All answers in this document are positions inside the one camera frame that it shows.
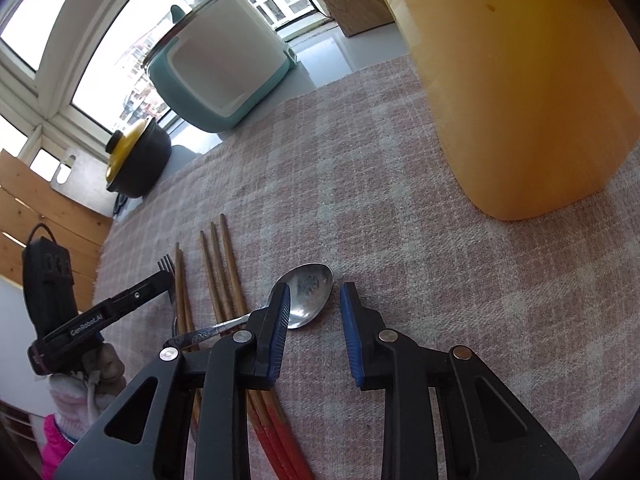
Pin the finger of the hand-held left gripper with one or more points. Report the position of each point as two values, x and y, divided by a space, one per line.
140 296

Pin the white window frame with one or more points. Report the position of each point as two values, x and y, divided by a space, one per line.
55 85

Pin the yellow clay pot lid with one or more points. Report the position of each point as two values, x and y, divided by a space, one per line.
127 145

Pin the metal fork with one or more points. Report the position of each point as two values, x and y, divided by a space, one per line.
167 264

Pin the wooden plank panel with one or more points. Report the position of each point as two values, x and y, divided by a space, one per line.
50 230

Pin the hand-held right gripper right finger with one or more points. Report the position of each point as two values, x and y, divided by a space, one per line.
350 335

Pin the teal and white electric pot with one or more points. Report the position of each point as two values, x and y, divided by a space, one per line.
220 70

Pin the glass lid with teal knob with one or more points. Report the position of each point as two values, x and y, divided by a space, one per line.
176 15

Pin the pink plaid cloth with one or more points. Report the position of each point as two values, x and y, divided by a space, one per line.
375 185

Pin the black clay pot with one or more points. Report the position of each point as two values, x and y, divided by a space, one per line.
147 165

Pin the yellow plastic utensil container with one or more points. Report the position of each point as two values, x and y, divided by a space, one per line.
500 85

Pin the person's left hand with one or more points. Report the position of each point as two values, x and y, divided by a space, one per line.
105 370

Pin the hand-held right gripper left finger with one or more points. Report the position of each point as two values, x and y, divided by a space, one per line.
280 335

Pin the black scissors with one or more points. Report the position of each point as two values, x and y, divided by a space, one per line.
121 205

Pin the white cutting board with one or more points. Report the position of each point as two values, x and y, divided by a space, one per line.
82 185

